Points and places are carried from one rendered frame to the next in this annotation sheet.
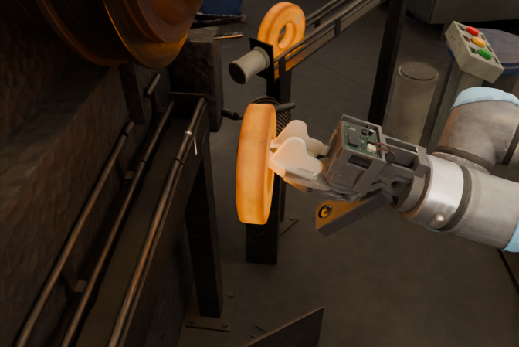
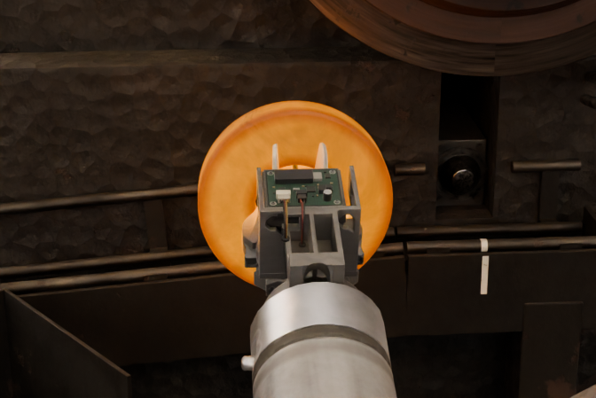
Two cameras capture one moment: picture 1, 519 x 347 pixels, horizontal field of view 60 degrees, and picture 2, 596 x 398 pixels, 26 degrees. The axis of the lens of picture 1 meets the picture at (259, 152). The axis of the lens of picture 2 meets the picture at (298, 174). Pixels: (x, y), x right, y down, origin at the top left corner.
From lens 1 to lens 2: 0.99 m
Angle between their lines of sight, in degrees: 69
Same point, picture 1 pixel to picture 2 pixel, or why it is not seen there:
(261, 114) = (295, 106)
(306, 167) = not seen: hidden behind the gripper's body
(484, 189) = (300, 361)
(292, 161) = not seen: hidden behind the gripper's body
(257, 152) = (231, 129)
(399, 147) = (314, 230)
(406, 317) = not seen: outside the picture
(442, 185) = (278, 307)
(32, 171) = (175, 65)
